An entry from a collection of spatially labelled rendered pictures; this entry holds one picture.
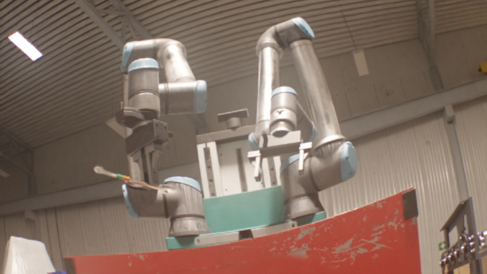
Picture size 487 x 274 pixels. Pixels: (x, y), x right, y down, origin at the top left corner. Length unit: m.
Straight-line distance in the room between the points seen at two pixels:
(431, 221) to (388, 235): 12.71
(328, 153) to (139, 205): 0.78
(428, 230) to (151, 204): 11.72
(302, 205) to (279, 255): 1.28
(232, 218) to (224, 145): 0.38
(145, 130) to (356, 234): 0.72
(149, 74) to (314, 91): 0.92
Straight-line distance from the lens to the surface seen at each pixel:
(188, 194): 2.21
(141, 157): 1.38
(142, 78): 1.43
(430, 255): 13.41
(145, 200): 2.18
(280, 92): 1.84
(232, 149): 2.49
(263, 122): 1.98
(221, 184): 2.43
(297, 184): 2.15
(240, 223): 2.29
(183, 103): 1.55
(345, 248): 0.82
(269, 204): 2.30
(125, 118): 1.36
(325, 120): 2.16
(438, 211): 13.61
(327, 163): 2.11
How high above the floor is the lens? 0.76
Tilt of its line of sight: 25 degrees up
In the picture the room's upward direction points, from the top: 8 degrees counter-clockwise
